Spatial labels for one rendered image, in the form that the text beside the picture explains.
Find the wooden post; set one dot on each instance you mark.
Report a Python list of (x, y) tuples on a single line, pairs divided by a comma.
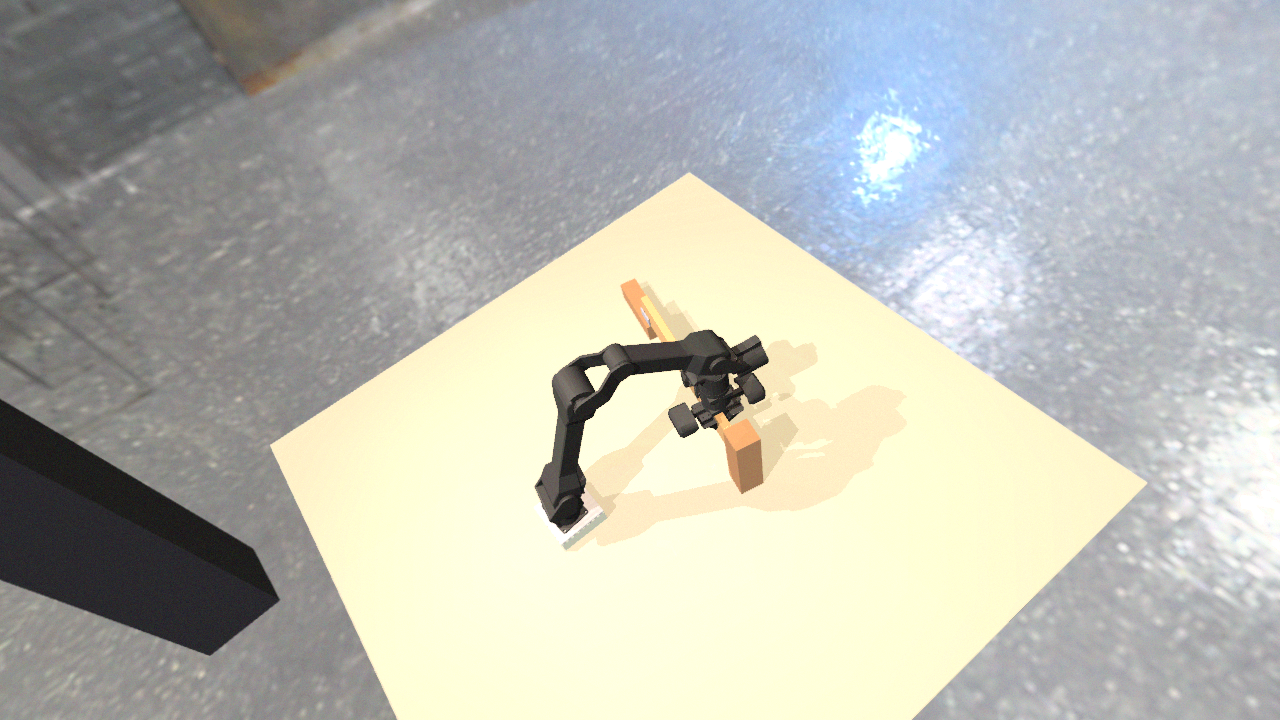
[(742, 443)]

